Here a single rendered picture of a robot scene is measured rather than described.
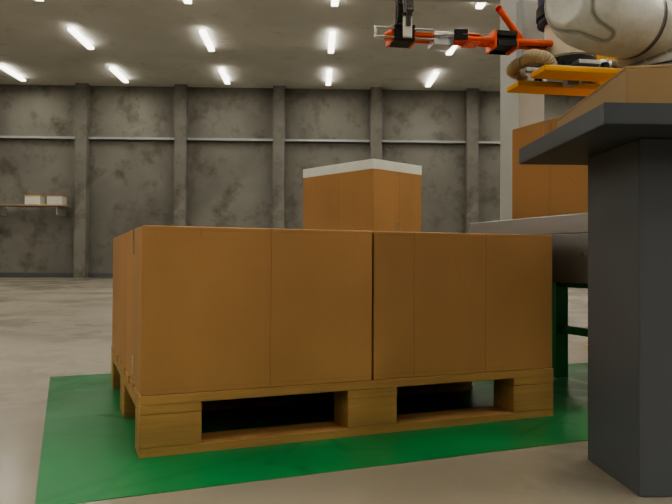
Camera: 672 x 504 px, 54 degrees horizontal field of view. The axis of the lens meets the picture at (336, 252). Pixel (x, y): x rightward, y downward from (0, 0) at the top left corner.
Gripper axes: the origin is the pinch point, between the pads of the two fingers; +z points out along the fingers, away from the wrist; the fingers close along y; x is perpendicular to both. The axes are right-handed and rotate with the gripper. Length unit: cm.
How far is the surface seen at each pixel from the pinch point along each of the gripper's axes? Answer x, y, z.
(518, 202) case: -47, 16, 53
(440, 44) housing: -11.7, -2.4, 3.4
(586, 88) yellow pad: -68, 6, 13
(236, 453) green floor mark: 54, -50, 120
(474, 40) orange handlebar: -23.5, -2.0, 1.4
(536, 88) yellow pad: -50, 8, 14
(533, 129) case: -49, 8, 28
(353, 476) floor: 29, -70, 121
